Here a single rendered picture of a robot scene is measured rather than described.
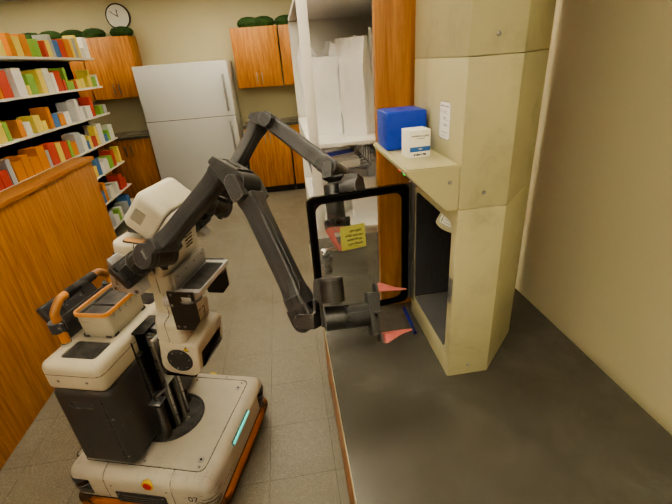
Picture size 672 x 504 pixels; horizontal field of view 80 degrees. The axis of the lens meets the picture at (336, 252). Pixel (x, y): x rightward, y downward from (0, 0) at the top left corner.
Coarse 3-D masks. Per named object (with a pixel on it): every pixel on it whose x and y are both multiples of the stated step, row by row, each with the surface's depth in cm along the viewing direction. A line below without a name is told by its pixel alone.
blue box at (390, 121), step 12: (384, 108) 103; (396, 108) 101; (408, 108) 100; (420, 108) 98; (384, 120) 97; (396, 120) 96; (408, 120) 96; (420, 120) 97; (384, 132) 99; (396, 132) 97; (384, 144) 100; (396, 144) 98
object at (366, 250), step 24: (336, 216) 113; (360, 216) 115; (384, 216) 117; (336, 240) 116; (360, 240) 118; (384, 240) 121; (312, 264) 117; (336, 264) 119; (360, 264) 122; (384, 264) 124; (360, 288) 125
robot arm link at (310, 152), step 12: (264, 120) 141; (276, 120) 141; (276, 132) 141; (288, 132) 137; (288, 144) 136; (300, 144) 133; (312, 144) 130; (312, 156) 128; (324, 156) 124; (336, 168) 121
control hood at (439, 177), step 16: (400, 160) 89; (416, 160) 88; (432, 160) 87; (448, 160) 86; (416, 176) 82; (432, 176) 83; (448, 176) 83; (432, 192) 84; (448, 192) 85; (448, 208) 86
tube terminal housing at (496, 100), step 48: (432, 96) 93; (480, 96) 77; (528, 96) 83; (432, 144) 97; (480, 144) 81; (528, 144) 92; (480, 192) 86; (528, 192) 102; (480, 240) 91; (480, 288) 96; (432, 336) 116; (480, 336) 103
